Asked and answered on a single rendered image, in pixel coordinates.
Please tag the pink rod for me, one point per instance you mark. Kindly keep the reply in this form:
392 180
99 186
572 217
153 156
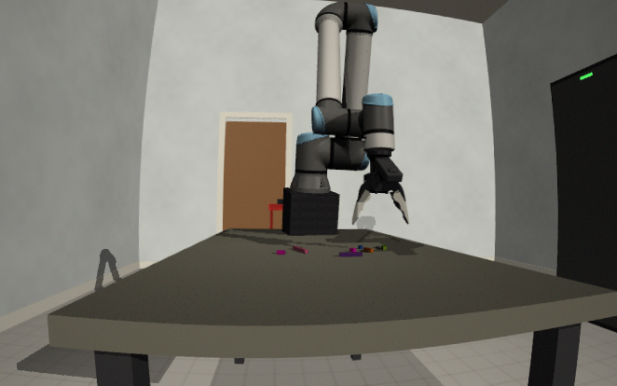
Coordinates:
299 249

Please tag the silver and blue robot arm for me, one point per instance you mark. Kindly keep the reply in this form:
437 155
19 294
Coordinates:
315 154

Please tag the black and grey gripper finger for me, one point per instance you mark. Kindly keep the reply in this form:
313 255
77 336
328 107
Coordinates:
363 197
398 195

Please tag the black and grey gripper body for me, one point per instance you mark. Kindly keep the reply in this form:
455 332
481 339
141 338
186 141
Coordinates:
377 183

